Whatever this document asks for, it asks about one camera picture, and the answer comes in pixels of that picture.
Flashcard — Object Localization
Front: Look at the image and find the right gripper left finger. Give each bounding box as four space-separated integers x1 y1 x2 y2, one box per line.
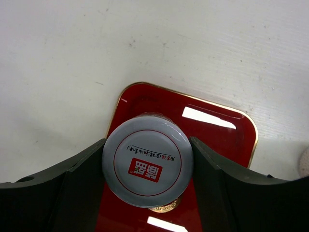
0 139 106 232

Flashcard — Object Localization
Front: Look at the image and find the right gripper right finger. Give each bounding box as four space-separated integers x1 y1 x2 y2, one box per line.
190 137 309 232

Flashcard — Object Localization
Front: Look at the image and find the grey-lid spice jar front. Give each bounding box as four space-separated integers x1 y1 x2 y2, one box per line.
102 115 194 208

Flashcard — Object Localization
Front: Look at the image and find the pink-lid spice bottle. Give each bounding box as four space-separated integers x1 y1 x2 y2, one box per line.
298 147 309 177

